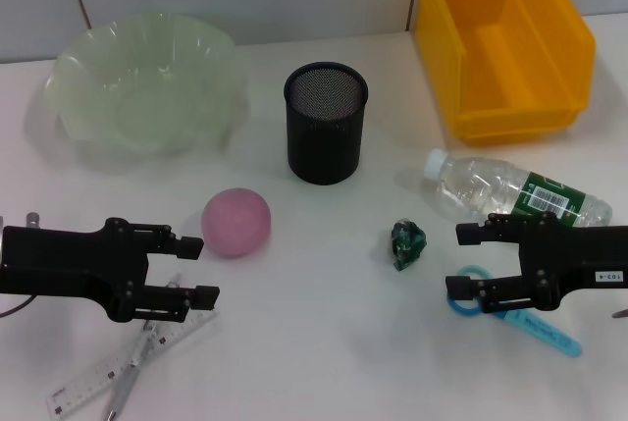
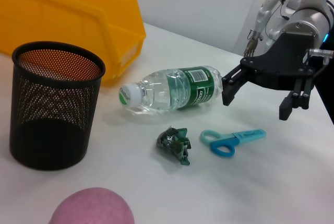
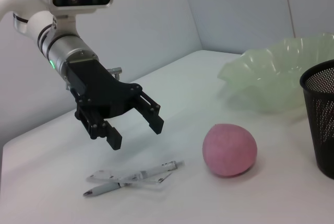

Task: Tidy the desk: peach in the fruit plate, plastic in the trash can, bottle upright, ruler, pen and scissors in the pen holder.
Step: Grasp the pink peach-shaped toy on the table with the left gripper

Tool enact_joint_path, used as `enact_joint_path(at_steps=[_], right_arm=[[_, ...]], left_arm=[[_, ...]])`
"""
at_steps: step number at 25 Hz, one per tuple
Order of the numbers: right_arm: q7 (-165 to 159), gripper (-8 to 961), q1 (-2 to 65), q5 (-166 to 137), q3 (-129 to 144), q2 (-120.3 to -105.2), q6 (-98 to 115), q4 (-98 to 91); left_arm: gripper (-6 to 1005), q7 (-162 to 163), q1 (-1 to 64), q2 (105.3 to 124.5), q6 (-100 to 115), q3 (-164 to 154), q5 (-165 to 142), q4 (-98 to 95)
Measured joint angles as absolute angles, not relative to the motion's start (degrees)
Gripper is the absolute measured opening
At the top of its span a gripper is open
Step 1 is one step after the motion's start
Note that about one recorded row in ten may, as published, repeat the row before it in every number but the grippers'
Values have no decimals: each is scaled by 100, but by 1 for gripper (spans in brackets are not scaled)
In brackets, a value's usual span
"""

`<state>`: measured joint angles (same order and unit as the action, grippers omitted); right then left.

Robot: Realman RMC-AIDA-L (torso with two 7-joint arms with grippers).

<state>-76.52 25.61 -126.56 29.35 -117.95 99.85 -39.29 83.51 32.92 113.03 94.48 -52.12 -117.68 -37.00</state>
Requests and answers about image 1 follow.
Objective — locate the transparent plastic ruler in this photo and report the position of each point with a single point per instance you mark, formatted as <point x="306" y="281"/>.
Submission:
<point x="93" y="377"/>

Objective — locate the grey clear pen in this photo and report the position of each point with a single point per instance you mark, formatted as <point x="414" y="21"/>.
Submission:
<point x="125" y="382"/>

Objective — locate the green plastic wrapper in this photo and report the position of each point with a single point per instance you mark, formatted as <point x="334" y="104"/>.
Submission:
<point x="407" y="244"/>

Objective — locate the pale green glass fruit bowl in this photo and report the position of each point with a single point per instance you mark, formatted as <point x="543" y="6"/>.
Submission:
<point x="142" y="92"/>

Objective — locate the yellow plastic bin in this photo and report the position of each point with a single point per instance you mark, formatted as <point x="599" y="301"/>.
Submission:
<point x="510" y="48"/>

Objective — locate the clear green-label water bottle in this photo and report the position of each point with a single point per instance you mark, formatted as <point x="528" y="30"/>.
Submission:
<point x="481" y="185"/>

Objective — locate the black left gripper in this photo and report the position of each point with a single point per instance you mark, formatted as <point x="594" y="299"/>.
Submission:
<point x="64" y="261"/>

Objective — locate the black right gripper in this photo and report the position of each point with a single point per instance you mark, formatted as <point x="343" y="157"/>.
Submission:
<point x="579" y="256"/>

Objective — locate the black mesh pen cup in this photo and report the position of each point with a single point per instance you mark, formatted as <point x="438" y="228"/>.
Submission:
<point x="325" y="146"/>

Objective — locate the pink peach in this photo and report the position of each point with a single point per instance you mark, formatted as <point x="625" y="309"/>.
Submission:
<point x="236" y="222"/>

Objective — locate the blue scissors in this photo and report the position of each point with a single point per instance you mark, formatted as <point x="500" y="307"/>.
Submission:
<point x="544" y="332"/>

